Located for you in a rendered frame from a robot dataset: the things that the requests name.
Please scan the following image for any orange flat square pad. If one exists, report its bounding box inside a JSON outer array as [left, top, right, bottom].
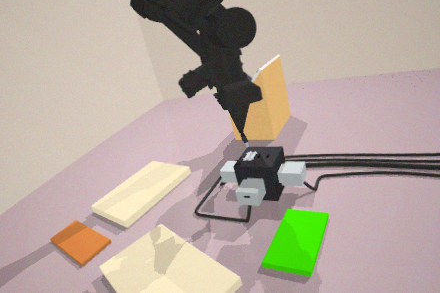
[[50, 220, 111, 266]]

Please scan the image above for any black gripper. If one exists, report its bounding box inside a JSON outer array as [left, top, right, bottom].
[[204, 48, 263, 131]]

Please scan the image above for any green flat rectangular slab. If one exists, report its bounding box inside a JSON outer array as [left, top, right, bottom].
[[262, 209, 328, 276]]

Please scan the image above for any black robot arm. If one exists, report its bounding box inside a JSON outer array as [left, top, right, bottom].
[[130, 0, 257, 98]]

